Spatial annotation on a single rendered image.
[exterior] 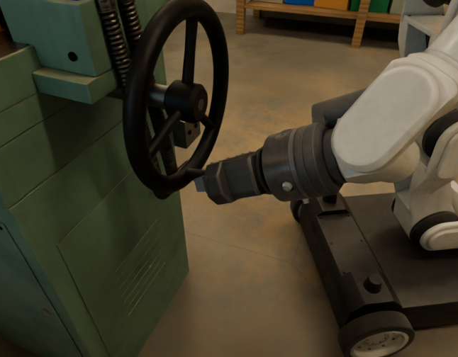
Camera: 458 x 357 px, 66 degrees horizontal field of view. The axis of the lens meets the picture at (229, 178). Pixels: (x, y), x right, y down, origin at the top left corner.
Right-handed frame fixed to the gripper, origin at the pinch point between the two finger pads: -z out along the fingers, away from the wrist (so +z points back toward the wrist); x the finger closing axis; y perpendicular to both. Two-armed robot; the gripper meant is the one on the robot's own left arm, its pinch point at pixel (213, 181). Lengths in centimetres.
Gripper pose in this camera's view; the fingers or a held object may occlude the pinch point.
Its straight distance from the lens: 52.1
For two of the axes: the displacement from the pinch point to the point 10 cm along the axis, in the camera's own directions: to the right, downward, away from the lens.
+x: 5.5, -2.1, 8.1
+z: 8.0, -1.6, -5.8
